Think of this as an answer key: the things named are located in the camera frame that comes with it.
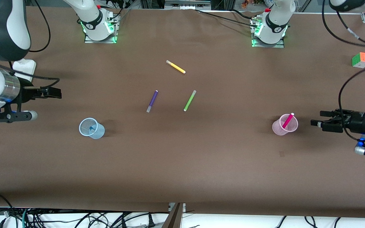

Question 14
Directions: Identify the pink marker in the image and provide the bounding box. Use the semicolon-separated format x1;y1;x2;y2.
282;112;295;129

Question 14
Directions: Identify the white desk lamp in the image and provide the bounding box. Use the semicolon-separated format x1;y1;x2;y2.
12;58;36;77

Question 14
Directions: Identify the translucent pink plastic cup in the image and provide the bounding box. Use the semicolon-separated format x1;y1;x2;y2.
272;114;299;136

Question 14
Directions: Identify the translucent blue plastic cup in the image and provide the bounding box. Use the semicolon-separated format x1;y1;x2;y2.
79;118;105;139

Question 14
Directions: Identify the colourful puzzle cube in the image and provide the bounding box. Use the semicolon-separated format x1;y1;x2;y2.
352;52;365;69

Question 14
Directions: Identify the purple marker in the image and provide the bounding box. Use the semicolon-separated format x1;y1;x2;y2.
146;90;159;113

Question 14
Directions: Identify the yellow marker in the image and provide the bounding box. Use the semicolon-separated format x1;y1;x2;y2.
166;60;186;74

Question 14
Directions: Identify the green marker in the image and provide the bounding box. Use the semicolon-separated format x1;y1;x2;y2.
183;90;197;112

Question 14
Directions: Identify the brown table cover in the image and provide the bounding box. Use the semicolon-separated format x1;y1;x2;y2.
0;6;365;219

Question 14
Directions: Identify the grey equipment box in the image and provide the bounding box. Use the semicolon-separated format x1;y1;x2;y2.
164;0;212;10

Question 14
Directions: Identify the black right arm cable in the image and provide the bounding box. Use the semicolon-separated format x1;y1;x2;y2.
0;0;60;91

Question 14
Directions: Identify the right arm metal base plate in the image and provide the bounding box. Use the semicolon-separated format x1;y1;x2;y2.
84;13;120;44

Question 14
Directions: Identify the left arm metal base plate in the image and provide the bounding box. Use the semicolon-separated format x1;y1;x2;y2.
251;16;286;48

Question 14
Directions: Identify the black cable on table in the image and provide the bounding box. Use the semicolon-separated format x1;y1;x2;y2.
195;9;259;28

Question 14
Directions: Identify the metal table frame post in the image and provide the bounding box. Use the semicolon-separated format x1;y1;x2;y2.
162;203;186;228

